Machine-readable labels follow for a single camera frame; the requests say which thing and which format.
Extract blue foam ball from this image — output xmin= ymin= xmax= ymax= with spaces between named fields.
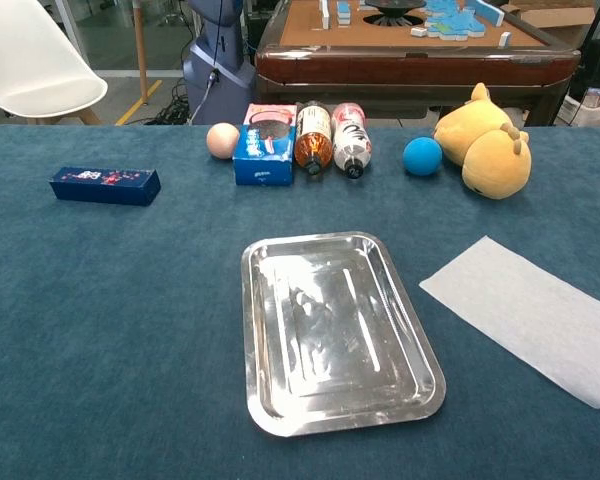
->
xmin=403 ymin=137 xmax=443 ymax=176

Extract white pink drink bottle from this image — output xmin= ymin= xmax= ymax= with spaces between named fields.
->
xmin=331 ymin=102 xmax=372 ymax=180

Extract brown mahjong table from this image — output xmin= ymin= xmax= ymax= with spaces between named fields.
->
xmin=254 ymin=0 xmax=582 ymax=126

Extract black round centre dome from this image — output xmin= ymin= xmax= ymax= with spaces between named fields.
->
xmin=362 ymin=0 xmax=427 ymax=26

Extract rectangular metal tray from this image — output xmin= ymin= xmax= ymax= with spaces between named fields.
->
xmin=240 ymin=230 xmax=447 ymax=438

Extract yellow plush toy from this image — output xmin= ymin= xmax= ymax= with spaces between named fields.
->
xmin=433 ymin=82 xmax=533 ymax=201

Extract white sheet of paper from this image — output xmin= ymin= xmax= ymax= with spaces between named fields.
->
xmin=418 ymin=235 xmax=600 ymax=410

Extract blue teal table cloth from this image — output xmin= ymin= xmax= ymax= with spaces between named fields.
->
xmin=0 ymin=123 xmax=600 ymax=480

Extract blue cookie box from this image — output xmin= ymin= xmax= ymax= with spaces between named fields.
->
xmin=232 ymin=124 xmax=296 ymax=187

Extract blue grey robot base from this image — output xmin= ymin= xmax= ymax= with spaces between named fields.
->
xmin=181 ymin=0 xmax=257 ymax=126

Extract amber tea bottle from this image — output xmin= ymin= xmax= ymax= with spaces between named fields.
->
xmin=294 ymin=101 xmax=334 ymax=176

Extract peach foam ball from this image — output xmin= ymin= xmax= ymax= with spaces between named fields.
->
xmin=206 ymin=122 xmax=241 ymax=161

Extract pink snack box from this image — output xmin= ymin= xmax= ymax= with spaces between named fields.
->
xmin=242 ymin=103 xmax=298 ymax=137

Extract blue mahjong tile pile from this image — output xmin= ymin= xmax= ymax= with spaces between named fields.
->
xmin=410 ymin=0 xmax=506 ymax=41

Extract white plastic chair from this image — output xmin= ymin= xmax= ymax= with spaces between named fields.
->
xmin=0 ymin=0 xmax=109 ymax=126

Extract black cables on floor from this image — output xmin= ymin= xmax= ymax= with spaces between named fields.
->
xmin=143 ymin=79 xmax=201 ymax=126

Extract wooden pole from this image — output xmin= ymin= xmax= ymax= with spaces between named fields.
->
xmin=132 ymin=0 xmax=150 ymax=105

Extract cardboard box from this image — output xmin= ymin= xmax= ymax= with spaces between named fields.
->
xmin=499 ymin=0 xmax=600 ymax=31

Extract long dark blue box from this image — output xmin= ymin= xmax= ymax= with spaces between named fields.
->
xmin=49 ymin=166 xmax=162 ymax=207

